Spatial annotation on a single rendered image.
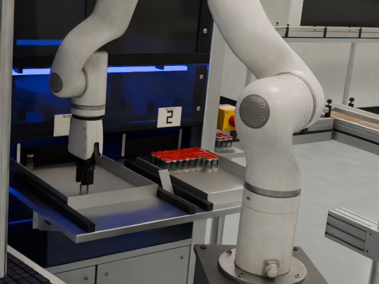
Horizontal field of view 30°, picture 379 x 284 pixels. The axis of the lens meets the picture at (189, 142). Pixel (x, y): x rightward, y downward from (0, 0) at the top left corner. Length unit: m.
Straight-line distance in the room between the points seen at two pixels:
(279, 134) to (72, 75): 0.53
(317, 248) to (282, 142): 2.67
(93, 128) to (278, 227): 0.53
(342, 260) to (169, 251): 1.76
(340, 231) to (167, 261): 0.87
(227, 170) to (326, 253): 1.90
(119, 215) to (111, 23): 0.45
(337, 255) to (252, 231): 2.51
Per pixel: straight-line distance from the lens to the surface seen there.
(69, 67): 1.63
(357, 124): 2.77
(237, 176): 2.09
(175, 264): 2.35
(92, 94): 1.71
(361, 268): 3.86
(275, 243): 1.47
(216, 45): 2.20
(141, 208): 1.77
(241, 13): 1.43
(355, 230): 2.87
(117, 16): 1.64
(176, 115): 2.15
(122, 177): 1.98
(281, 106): 1.33
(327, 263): 3.84
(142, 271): 2.28
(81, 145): 1.74
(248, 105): 1.34
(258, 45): 1.44
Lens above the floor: 1.50
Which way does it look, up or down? 15 degrees down
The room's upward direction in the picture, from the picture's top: 6 degrees clockwise
